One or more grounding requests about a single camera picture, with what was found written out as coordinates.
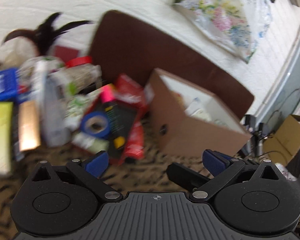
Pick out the pink capped black marker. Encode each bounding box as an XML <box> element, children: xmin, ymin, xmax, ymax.
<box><xmin>101</xmin><ymin>85</ymin><xmax>126</xmax><ymax>150</ymax></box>

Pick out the small green box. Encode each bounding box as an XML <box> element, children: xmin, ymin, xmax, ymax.
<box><xmin>71</xmin><ymin>132</ymin><xmax>109</xmax><ymax>154</ymax></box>

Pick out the red plastic packet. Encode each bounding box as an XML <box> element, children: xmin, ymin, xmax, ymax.
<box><xmin>123</xmin><ymin>121</ymin><xmax>144</xmax><ymax>160</ymax></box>

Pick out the blue tape roll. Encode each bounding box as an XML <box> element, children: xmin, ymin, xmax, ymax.
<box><xmin>79</xmin><ymin>111</ymin><xmax>110</xmax><ymax>139</ymax></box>

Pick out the black tripod stand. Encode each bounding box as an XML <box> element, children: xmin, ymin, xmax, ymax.
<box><xmin>239</xmin><ymin>114</ymin><xmax>269</xmax><ymax>158</ymax></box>

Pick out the large brown cardboard box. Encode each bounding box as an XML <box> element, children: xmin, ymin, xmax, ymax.
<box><xmin>145</xmin><ymin>68</ymin><xmax>251</xmax><ymax>157</ymax></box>

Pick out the red shallow tray box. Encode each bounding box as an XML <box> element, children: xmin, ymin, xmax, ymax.
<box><xmin>72</xmin><ymin>85</ymin><xmax>145</xmax><ymax>165</ymax></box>

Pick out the open cardboard box at right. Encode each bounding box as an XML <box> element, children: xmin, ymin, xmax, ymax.
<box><xmin>263</xmin><ymin>115</ymin><xmax>300</xmax><ymax>166</ymax></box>

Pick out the white green tube bottle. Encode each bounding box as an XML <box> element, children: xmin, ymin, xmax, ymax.
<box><xmin>64</xmin><ymin>95</ymin><xmax>93</xmax><ymax>132</ymax></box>

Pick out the copper coloured box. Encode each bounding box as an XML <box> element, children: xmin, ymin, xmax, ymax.
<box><xmin>18</xmin><ymin>100</ymin><xmax>41</xmax><ymax>152</ymax></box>

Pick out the clear plastic bag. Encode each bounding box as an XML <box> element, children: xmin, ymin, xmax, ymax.
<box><xmin>38</xmin><ymin>61</ymin><xmax>70</xmax><ymax>147</ymax></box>

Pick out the red lidded jar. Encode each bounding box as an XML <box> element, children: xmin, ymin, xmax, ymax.
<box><xmin>64</xmin><ymin>56</ymin><xmax>102</xmax><ymax>95</ymax></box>

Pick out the yellow green box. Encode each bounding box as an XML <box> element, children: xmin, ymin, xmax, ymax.
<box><xmin>0</xmin><ymin>102</ymin><xmax>13</xmax><ymax>176</ymax></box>

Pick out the blue plastic case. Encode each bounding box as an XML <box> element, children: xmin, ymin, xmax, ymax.
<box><xmin>0</xmin><ymin>68</ymin><xmax>18</xmax><ymax>102</ymax></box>

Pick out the dark brown headboard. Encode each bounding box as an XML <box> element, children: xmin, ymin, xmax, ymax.
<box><xmin>88</xmin><ymin>10</ymin><xmax>254</xmax><ymax>118</ymax></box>

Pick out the dark feather duster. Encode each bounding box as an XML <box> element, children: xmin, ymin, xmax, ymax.
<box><xmin>1</xmin><ymin>12</ymin><xmax>93</xmax><ymax>56</ymax></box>

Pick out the floral plastic bag on wall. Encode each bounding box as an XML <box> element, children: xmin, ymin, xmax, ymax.
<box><xmin>173</xmin><ymin>0</ymin><xmax>276</xmax><ymax>63</ymax></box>

